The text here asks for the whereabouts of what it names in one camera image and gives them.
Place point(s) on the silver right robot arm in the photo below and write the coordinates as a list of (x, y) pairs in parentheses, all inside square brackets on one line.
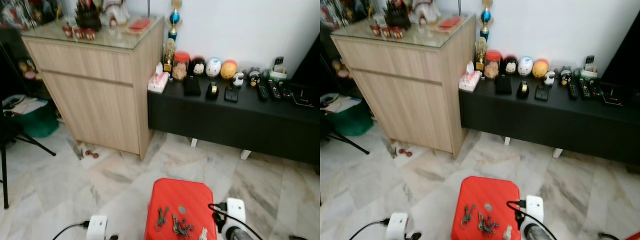
[(540, 234), (242, 235)]

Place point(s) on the black low tv console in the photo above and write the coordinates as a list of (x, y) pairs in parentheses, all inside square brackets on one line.
[(225, 122), (540, 122)]

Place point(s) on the red plastic stool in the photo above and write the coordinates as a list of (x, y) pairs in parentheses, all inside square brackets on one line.
[(175, 192), (482, 190)]

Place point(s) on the green bin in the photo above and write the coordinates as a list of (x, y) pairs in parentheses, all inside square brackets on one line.
[(352, 122), (37, 125)]

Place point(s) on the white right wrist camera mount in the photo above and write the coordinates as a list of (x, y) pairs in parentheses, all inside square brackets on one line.
[(534, 207), (235, 210)]

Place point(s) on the red tray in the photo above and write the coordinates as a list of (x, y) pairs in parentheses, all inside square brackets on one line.
[(449, 23), (139, 25)]

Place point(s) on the small pink shelf figurines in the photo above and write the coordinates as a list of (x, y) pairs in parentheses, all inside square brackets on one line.
[(29, 69), (341, 67)]

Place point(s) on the white round toy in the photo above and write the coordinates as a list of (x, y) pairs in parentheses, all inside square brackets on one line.
[(213, 67), (525, 66)]

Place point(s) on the small brown floor object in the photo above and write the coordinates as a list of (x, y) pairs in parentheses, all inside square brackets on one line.
[(91, 153), (404, 152)]

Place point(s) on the black ornament stand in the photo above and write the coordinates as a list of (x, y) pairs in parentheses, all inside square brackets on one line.
[(88, 17), (397, 16)]

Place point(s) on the key bunch with purple tag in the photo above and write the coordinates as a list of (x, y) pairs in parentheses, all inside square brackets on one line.
[(486, 224), (181, 227)]

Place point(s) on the light wooden cabinet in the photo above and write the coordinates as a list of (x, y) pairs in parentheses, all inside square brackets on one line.
[(95, 95), (400, 95)]

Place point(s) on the clear jar with red lid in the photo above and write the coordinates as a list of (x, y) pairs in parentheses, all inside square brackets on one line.
[(492, 66), (181, 67)]

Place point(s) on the black mouse head toy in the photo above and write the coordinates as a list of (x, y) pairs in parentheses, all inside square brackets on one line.
[(198, 66), (510, 65)]

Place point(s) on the small white panda figurine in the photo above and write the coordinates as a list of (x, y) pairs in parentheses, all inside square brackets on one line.
[(550, 78), (238, 79)]

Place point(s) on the black tape dispenser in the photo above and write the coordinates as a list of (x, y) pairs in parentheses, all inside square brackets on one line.
[(523, 89), (212, 90)]

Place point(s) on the white paper stack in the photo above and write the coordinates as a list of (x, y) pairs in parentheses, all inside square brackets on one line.
[(22, 104), (340, 102)]

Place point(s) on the small silver key bunch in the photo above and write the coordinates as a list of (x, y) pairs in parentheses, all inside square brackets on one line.
[(506, 233), (203, 234)]

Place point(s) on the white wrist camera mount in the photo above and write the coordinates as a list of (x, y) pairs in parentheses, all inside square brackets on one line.
[(96, 227), (534, 207), (397, 226), (235, 210)]

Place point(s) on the small gold trophy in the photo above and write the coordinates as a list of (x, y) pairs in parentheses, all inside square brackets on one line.
[(169, 55), (481, 54)]

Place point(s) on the black tripod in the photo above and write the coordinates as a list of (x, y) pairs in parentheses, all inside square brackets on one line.
[(30, 141), (350, 142)]

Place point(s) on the black set-top box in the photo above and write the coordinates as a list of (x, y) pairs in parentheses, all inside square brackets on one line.
[(612, 96), (302, 97)]

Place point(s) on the pink white tissue box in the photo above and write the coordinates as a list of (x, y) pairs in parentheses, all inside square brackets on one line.
[(158, 81), (470, 80)]

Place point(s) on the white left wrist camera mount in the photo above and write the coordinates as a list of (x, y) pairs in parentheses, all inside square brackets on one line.
[(96, 227), (397, 226)]

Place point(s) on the green white desk holder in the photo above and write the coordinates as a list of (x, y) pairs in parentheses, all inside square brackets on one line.
[(278, 75), (589, 73)]

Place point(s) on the flat black case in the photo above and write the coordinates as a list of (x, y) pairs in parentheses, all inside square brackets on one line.
[(231, 94), (542, 93)]

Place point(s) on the black remote control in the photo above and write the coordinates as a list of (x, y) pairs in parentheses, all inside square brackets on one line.
[(584, 88), (274, 89), (262, 91), (573, 90)]

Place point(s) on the yellow bear head toy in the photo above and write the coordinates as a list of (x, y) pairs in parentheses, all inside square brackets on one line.
[(229, 70), (540, 69)]

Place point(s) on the black television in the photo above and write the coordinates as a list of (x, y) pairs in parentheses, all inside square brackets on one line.
[(309, 62), (625, 55)]

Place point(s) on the red floor object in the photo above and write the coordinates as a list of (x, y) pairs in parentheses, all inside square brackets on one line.
[(634, 236)]

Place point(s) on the tall blue gold trophy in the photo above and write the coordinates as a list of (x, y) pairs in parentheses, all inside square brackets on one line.
[(486, 18), (174, 19)]

